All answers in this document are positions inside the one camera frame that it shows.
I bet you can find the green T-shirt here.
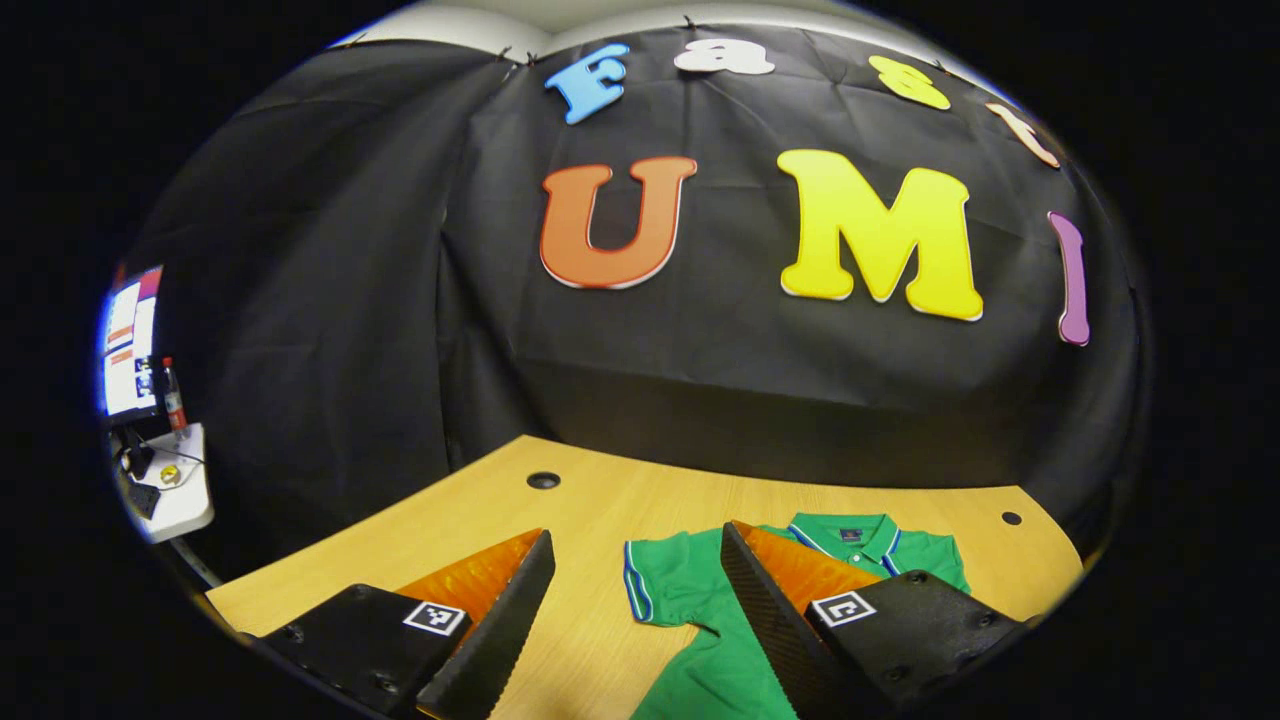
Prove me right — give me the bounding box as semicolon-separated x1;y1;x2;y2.
625;512;973;720

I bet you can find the red bottle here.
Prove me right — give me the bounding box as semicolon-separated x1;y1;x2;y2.
160;357;189;431

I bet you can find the white side table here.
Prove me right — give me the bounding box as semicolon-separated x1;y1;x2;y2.
118;422;216;544

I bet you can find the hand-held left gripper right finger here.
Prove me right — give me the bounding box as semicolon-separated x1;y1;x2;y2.
720;520;1031;720

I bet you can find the black backdrop cloth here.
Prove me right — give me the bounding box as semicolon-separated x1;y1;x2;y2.
115;25;1151;581

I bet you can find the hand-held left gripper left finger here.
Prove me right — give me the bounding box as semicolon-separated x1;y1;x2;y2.
238;528;557;720

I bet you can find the computer monitor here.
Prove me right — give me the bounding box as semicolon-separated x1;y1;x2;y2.
100;265;164;419

